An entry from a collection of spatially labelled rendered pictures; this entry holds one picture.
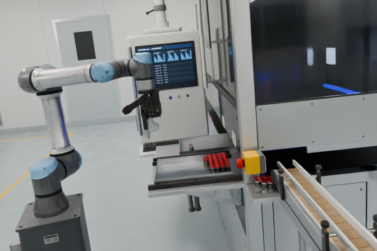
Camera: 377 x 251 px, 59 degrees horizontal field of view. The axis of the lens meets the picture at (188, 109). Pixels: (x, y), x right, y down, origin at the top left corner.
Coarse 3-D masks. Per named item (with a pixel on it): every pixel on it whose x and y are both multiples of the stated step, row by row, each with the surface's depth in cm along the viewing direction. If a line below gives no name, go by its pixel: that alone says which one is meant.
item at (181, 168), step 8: (224, 152) 167; (160, 160) 167; (168, 160) 167; (176, 160) 168; (184, 160) 168; (192, 160) 168; (200, 160) 168; (160, 168) 164; (168, 168) 163; (176, 168) 162; (184, 168) 161; (192, 168) 160; (200, 168) 159; (160, 176) 154; (168, 176) 153; (176, 176) 152; (184, 176) 142; (192, 176) 142; (200, 176) 142; (208, 176) 142; (216, 176) 143
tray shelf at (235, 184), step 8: (176, 144) 201; (160, 152) 189; (168, 152) 187; (176, 152) 186; (232, 152) 177; (232, 160) 165; (232, 168) 156; (152, 176) 155; (208, 184) 141; (216, 184) 140; (224, 184) 139; (232, 184) 138; (240, 184) 139; (152, 192) 138; (160, 192) 138; (168, 192) 138; (176, 192) 138; (184, 192) 138; (192, 192) 138
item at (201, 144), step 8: (200, 136) 201; (208, 136) 201; (216, 136) 201; (224, 136) 201; (184, 144) 199; (192, 144) 197; (200, 144) 196; (208, 144) 194; (216, 144) 193; (224, 144) 191; (232, 144) 190; (184, 152) 176; (192, 152) 176; (200, 152) 176
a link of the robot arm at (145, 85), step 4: (144, 80) 143; (148, 80) 136; (152, 80) 138; (136, 84) 139; (140, 84) 137; (144, 84) 136; (148, 84) 137; (152, 84) 138; (140, 88) 137; (144, 88) 137; (148, 88) 137; (152, 88) 138
